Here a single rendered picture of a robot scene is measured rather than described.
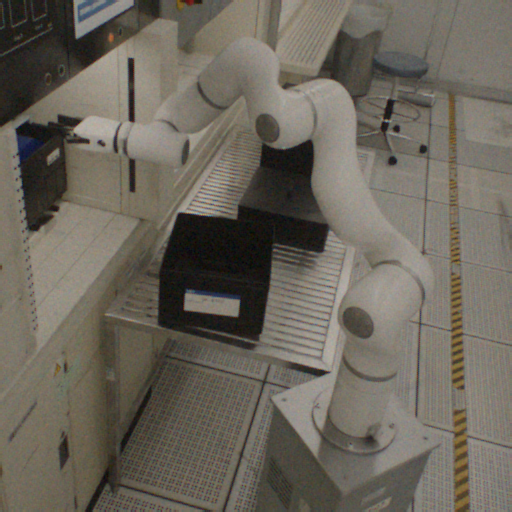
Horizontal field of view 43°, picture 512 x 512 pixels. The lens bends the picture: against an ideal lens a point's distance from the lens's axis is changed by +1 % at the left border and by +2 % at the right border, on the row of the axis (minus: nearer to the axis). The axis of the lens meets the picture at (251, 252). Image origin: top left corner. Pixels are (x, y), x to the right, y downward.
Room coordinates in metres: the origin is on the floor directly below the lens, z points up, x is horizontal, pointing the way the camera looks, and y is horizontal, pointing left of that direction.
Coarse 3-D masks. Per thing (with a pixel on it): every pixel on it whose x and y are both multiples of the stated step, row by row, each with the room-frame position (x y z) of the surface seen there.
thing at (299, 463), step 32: (320, 384) 1.09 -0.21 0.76; (288, 416) 0.98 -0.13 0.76; (288, 448) 0.97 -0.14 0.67; (320, 448) 0.91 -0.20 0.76; (416, 448) 0.94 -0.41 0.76; (288, 480) 0.95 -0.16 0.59; (320, 480) 0.87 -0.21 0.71; (352, 480) 0.84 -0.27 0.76; (384, 480) 0.89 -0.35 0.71; (416, 480) 0.96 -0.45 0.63
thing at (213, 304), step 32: (192, 224) 1.51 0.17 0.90; (224, 224) 1.51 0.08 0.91; (256, 224) 1.51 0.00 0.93; (192, 256) 1.51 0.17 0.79; (224, 256) 1.51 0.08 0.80; (256, 256) 1.51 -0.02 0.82; (160, 288) 1.24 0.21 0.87; (192, 288) 1.24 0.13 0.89; (224, 288) 1.24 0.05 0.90; (256, 288) 1.23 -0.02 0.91; (160, 320) 1.24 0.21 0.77; (192, 320) 1.24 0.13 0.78; (224, 320) 1.24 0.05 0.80; (256, 320) 1.24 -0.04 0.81
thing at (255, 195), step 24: (264, 168) 1.97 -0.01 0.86; (264, 192) 1.80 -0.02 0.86; (288, 192) 1.78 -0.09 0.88; (312, 192) 1.84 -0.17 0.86; (240, 216) 1.70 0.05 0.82; (264, 216) 1.69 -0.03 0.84; (288, 216) 1.68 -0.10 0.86; (312, 216) 1.69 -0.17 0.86; (288, 240) 1.67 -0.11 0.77; (312, 240) 1.66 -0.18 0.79
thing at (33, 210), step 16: (16, 128) 1.55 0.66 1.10; (32, 128) 1.54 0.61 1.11; (48, 144) 1.46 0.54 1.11; (32, 160) 1.38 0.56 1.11; (48, 160) 1.45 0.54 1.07; (64, 160) 1.53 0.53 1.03; (32, 176) 1.37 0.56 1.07; (48, 176) 1.44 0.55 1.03; (64, 176) 1.52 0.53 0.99; (32, 192) 1.36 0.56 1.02; (48, 192) 1.43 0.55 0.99; (64, 192) 1.51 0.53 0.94; (32, 208) 1.36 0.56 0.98; (48, 208) 1.43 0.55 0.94; (32, 224) 1.38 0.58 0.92
